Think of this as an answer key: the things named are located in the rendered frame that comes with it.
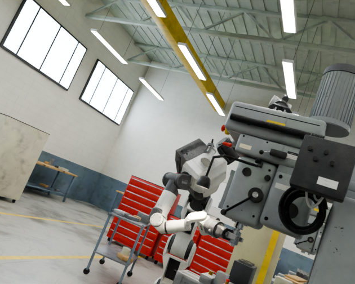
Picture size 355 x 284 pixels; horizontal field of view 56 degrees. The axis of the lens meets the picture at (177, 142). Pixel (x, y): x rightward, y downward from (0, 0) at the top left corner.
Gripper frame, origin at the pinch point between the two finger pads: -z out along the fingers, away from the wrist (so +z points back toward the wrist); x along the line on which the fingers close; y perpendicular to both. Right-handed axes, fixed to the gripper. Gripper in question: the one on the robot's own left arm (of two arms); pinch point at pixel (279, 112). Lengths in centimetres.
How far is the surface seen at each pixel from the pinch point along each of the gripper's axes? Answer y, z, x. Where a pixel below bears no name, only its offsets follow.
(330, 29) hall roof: 93, 690, -64
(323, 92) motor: 16.3, -4.2, -16.5
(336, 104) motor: 13.2, -10.0, -23.0
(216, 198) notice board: -478, 811, 70
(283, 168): -19.8, -27.5, -9.9
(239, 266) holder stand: -95, -7, -9
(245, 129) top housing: -10.3, -17.9, 13.0
